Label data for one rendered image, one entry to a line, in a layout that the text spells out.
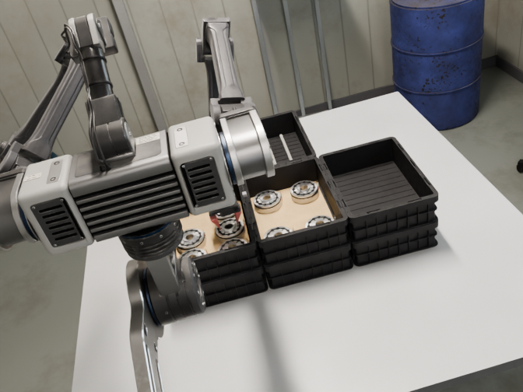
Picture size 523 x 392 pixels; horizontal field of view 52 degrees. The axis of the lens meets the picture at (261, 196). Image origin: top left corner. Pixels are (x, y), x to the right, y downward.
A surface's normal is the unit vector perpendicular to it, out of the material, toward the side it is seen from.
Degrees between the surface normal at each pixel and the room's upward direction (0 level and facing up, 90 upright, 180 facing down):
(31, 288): 0
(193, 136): 0
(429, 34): 90
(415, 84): 90
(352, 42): 90
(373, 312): 0
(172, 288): 90
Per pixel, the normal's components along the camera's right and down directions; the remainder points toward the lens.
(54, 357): -0.19, -0.79
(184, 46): 0.19, 0.56
